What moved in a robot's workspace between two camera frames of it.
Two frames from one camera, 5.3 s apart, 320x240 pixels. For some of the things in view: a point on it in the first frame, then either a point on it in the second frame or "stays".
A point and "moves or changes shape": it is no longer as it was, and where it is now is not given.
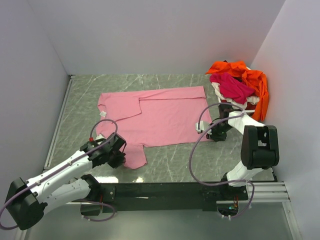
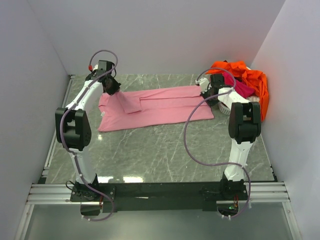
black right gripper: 215,137 to 210,103
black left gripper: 120,160 to 115,88
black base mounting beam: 171,196 stays
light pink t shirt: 155,116 moves or changes shape
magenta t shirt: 232,88 stays
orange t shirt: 255,79 stays
